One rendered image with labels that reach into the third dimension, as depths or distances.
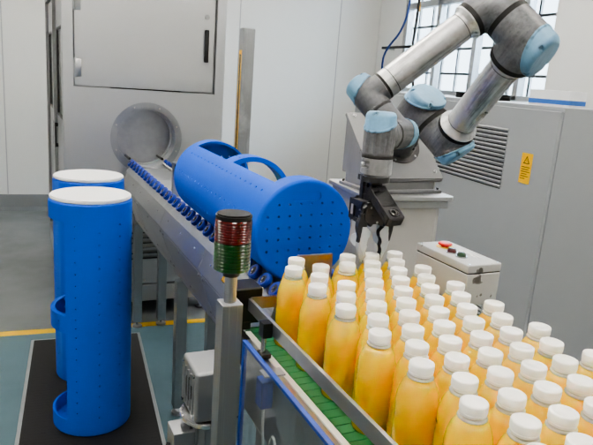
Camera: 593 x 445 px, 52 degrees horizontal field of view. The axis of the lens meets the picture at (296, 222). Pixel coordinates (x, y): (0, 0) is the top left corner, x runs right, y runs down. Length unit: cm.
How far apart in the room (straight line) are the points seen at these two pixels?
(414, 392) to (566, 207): 223
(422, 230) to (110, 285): 109
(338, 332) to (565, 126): 205
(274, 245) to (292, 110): 542
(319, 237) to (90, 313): 96
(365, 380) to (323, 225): 66
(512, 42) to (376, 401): 95
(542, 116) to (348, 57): 437
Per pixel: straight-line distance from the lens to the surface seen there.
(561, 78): 442
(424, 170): 204
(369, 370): 104
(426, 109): 189
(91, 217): 214
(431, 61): 160
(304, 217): 159
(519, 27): 161
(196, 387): 136
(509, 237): 319
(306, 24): 699
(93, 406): 241
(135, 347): 312
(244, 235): 101
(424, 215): 201
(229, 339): 108
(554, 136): 298
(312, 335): 124
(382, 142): 143
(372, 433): 99
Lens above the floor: 149
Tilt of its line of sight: 13 degrees down
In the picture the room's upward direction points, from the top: 4 degrees clockwise
